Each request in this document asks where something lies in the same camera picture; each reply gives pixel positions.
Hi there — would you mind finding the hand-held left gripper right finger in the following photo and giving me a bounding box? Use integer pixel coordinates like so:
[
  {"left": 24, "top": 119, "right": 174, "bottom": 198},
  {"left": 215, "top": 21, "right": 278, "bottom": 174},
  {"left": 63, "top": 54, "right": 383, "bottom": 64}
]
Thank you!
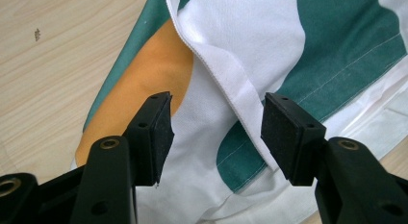
[{"left": 260, "top": 91, "right": 328, "bottom": 187}]

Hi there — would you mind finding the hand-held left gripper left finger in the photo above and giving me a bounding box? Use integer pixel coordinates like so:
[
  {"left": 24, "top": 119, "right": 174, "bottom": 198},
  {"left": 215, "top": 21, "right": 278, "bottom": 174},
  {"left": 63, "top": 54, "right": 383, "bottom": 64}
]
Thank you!
[{"left": 122, "top": 91, "right": 176, "bottom": 187}]

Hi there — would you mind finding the white green orange tote bag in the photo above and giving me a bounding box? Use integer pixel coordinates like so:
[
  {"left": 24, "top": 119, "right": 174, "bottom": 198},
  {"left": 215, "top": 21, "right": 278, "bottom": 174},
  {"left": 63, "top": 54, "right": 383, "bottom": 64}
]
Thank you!
[{"left": 74, "top": 0, "right": 408, "bottom": 224}]

